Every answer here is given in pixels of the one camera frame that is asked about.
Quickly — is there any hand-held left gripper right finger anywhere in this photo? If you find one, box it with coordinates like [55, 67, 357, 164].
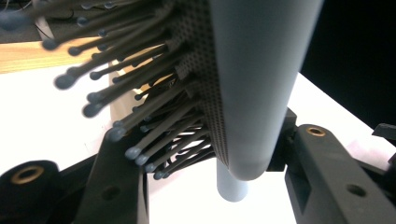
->
[267, 106, 396, 224]

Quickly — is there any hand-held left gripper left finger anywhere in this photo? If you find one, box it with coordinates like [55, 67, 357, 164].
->
[73, 123, 150, 224]

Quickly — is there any light blue hairbrush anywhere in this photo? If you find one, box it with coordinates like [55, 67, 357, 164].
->
[0, 0, 325, 203]

